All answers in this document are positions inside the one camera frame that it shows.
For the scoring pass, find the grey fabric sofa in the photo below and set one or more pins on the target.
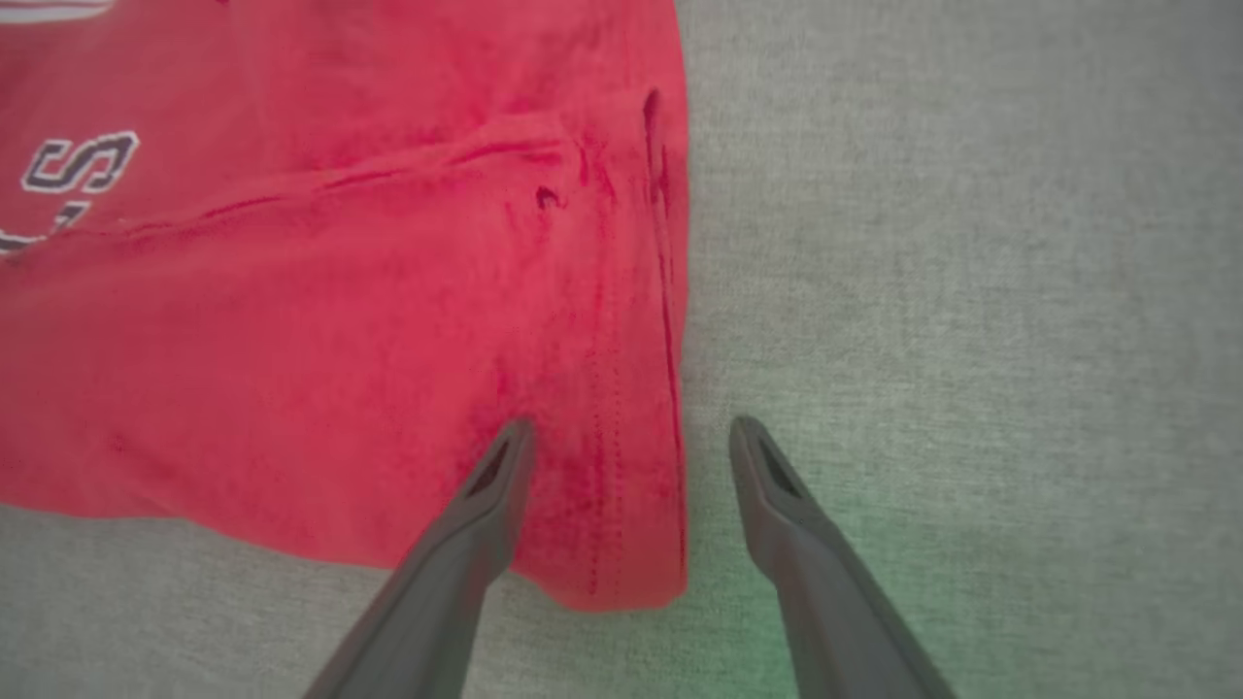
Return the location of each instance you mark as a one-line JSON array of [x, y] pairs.
[[971, 291]]

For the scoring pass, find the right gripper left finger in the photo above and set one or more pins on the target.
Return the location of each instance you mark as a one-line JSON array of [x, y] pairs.
[[456, 582]]

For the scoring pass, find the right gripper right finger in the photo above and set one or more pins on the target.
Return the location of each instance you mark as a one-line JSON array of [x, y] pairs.
[[825, 602]]

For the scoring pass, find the red Bulls basketball jersey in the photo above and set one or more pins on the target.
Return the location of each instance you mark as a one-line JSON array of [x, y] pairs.
[[291, 340]]

